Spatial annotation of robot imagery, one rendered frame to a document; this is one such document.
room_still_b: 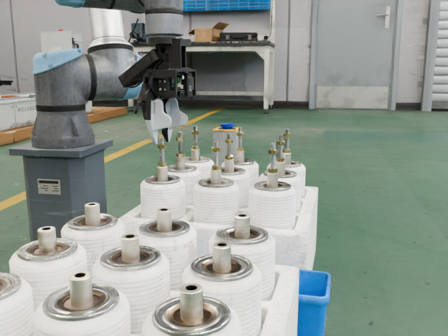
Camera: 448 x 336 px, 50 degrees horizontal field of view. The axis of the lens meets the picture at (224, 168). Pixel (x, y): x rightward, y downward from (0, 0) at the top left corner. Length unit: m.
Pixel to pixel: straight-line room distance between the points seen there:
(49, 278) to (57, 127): 0.61
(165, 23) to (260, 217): 0.42
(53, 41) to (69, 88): 3.40
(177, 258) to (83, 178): 0.55
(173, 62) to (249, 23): 5.08
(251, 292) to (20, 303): 0.25
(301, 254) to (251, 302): 0.37
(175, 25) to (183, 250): 0.46
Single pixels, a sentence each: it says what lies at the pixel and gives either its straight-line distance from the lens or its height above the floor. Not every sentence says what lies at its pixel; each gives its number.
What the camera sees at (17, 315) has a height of 0.23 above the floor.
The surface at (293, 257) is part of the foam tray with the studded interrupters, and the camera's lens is 0.93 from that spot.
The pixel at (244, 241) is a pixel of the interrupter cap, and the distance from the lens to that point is 0.66.
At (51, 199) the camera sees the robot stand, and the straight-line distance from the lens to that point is 1.22.
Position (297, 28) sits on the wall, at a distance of 5.97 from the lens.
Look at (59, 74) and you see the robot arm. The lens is 1.20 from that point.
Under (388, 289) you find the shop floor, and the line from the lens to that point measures 1.17.
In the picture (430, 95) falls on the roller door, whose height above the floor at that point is 0.18.
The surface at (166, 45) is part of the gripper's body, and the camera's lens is 0.98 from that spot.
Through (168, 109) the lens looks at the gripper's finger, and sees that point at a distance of 1.03.
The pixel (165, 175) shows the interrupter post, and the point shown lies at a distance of 1.02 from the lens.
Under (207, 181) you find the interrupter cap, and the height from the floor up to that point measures 0.25.
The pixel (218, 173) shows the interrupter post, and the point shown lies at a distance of 0.98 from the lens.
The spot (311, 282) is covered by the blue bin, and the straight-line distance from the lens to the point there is 0.92.
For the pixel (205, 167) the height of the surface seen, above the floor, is 0.24.
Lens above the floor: 0.49
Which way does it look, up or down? 12 degrees down
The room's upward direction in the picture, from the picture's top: straight up
